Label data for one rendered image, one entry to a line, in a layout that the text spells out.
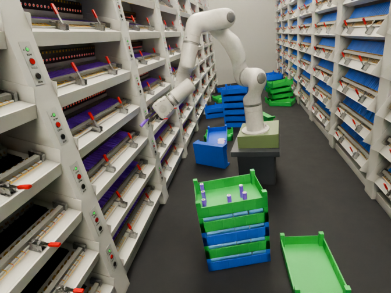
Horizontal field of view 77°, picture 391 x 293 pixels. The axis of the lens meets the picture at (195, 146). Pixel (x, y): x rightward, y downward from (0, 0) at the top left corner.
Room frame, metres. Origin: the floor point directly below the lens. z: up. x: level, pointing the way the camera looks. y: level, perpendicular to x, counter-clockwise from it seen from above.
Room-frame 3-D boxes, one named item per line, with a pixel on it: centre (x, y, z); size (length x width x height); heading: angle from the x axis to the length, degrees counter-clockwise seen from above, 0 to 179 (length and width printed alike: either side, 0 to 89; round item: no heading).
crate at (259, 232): (0.93, -0.11, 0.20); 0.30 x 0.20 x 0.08; 90
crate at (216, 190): (0.93, -0.11, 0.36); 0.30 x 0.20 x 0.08; 90
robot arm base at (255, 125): (1.59, -0.43, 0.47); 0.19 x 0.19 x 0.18
